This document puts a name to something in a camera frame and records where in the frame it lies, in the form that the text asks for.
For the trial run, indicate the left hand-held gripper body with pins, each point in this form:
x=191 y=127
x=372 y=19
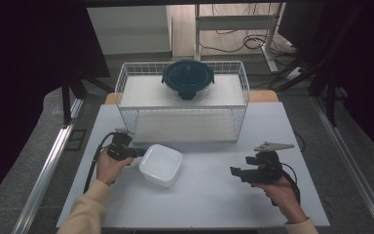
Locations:
x=120 y=148

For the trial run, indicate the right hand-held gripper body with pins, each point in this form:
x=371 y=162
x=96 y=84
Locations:
x=266 y=165

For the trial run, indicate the white square lidded container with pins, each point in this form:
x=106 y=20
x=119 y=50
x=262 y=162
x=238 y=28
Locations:
x=160 y=164

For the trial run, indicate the round container with blue lid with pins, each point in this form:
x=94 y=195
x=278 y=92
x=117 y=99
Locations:
x=187 y=78

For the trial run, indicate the person's left hand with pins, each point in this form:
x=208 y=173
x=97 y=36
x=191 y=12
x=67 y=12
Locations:
x=108 y=169

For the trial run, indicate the person's right hand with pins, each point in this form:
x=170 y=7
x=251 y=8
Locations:
x=282 y=198

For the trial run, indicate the wooden table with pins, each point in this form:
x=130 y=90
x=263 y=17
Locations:
x=263 y=96

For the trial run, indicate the black metal stand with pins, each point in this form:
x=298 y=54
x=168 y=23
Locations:
x=66 y=100
x=329 y=97

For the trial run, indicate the black monitor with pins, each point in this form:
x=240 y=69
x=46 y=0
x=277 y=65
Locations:
x=302 y=22

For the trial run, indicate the aluminium rail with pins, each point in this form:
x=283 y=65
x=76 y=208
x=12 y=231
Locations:
x=350 y=165
x=45 y=175

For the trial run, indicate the white metal desk frame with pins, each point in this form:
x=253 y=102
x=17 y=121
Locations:
x=237 y=22

